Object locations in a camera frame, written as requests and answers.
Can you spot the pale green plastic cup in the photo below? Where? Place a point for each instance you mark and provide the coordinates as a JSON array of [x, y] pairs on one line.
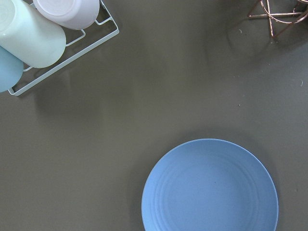
[[29, 36]]

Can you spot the white plastic cup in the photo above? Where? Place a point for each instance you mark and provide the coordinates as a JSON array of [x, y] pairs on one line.
[[72, 14]]

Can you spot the white wire cup rack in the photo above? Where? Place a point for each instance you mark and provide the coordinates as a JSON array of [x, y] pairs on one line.
[[79, 42]]

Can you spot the copper wire bottle rack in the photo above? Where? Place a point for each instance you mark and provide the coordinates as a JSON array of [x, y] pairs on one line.
[[298, 14]]

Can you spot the light blue plastic cup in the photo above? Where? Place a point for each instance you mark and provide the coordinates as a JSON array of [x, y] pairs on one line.
[[11, 70]]

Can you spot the blue round plate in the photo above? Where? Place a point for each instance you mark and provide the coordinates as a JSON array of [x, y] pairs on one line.
[[209, 185]]

